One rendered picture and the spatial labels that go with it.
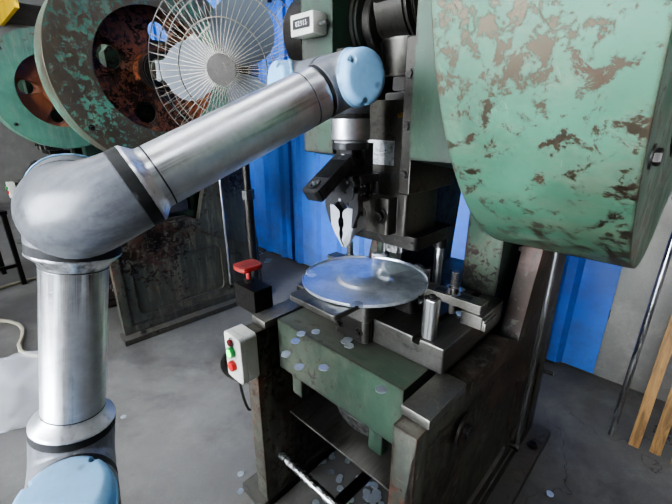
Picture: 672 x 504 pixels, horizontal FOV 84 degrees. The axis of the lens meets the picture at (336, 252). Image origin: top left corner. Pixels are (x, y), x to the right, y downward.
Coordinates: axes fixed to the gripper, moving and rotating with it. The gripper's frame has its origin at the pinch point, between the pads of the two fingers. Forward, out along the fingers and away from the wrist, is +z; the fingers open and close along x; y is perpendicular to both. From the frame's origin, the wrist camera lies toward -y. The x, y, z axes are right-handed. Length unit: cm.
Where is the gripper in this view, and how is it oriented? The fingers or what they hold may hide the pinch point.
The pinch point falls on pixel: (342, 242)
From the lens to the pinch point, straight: 78.1
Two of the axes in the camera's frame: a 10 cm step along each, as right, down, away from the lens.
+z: 0.0, 9.4, 3.4
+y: 6.9, -2.4, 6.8
